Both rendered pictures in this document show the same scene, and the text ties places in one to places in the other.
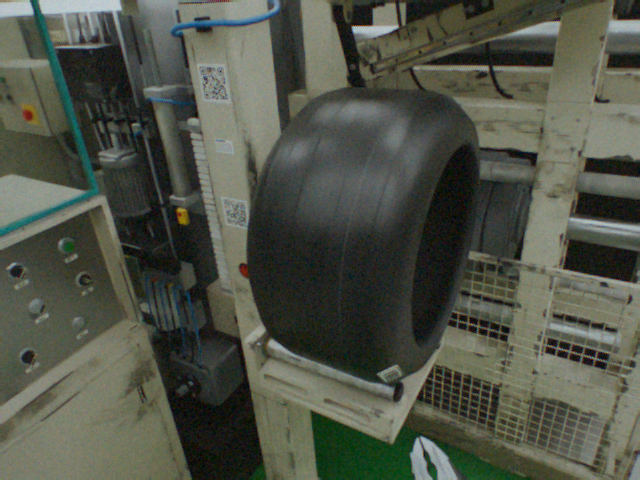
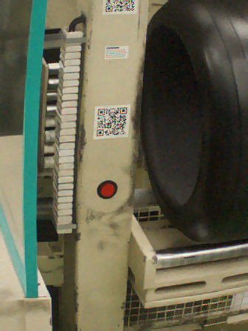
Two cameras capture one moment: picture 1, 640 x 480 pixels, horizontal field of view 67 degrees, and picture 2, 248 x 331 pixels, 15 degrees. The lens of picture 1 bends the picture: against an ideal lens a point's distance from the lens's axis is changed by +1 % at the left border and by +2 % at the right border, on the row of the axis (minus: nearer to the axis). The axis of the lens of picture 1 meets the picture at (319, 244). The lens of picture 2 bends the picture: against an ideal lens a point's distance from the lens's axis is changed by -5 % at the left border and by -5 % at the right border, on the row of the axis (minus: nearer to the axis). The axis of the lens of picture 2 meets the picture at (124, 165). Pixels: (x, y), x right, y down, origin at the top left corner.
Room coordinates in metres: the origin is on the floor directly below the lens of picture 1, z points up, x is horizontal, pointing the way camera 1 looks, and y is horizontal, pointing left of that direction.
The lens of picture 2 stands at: (-0.17, 1.58, 2.06)
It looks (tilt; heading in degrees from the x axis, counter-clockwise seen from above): 27 degrees down; 309
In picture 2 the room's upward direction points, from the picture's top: 4 degrees clockwise
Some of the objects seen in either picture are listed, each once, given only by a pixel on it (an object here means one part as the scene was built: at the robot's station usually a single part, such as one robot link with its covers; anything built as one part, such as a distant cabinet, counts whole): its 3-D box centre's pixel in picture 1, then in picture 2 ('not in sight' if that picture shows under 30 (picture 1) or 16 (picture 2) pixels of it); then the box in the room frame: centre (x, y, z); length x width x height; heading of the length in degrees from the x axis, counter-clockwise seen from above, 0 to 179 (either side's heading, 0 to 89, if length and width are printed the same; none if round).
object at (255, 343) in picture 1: (295, 311); (126, 230); (1.04, 0.08, 0.90); 0.40 x 0.03 x 0.10; 147
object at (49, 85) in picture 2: not in sight; (72, 106); (1.38, -0.09, 1.05); 0.20 x 0.15 x 0.30; 57
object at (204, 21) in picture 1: (225, 17); not in sight; (1.06, 0.15, 1.62); 0.19 x 0.19 x 0.06; 57
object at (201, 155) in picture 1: (220, 212); (67, 130); (1.08, 0.24, 1.19); 0.05 x 0.04 x 0.48; 147
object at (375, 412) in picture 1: (328, 386); (212, 273); (0.83, 0.00, 0.83); 0.36 x 0.09 x 0.06; 57
